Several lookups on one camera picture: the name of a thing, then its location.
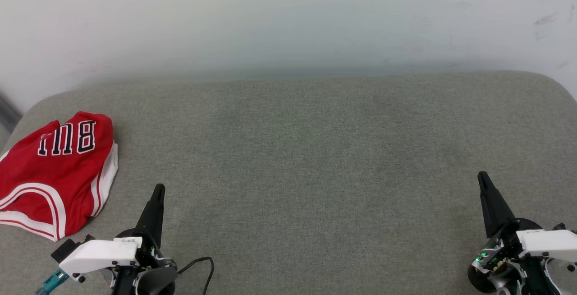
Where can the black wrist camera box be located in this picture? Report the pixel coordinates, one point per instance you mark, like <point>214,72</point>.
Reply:
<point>67,249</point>

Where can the grey fabric sofa cushion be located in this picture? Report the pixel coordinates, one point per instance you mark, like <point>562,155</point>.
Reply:
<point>315,164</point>

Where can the red Bulls basketball jersey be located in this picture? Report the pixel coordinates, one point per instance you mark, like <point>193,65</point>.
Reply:
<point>49,182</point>

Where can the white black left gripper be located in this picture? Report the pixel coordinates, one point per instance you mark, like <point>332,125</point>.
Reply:
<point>99,254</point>

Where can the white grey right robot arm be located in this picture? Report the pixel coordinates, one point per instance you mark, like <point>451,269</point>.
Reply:
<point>532,277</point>

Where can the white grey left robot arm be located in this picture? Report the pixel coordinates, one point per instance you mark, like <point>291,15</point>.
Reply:
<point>155,281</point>

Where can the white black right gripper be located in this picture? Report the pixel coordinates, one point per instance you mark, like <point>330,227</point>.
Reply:
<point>547,243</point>

